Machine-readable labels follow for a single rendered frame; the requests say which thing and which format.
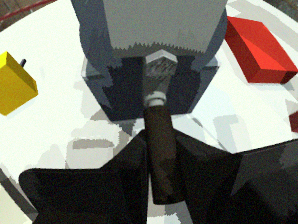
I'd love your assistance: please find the grey open shallow tray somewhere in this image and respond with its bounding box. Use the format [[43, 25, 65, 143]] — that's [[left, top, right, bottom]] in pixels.
[[0, 168, 39, 224]]

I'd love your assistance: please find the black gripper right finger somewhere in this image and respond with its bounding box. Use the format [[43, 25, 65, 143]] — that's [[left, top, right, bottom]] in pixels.
[[173, 128, 298, 224]]

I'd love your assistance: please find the red rectangular block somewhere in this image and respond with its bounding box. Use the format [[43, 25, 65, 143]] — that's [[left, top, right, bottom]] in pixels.
[[223, 16, 298, 84]]

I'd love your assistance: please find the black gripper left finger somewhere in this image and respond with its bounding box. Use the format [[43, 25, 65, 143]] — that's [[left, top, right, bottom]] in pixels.
[[17, 129, 149, 224]]

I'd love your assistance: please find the black l-shaped bar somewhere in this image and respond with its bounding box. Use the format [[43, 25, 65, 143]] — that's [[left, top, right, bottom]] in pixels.
[[20, 59, 27, 68]]

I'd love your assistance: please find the dark red block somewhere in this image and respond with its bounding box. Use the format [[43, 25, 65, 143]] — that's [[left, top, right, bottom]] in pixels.
[[289, 111, 298, 133]]

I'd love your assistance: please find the yellow rectangular block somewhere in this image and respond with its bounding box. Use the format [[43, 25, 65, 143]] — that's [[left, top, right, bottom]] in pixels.
[[0, 51, 39, 116]]

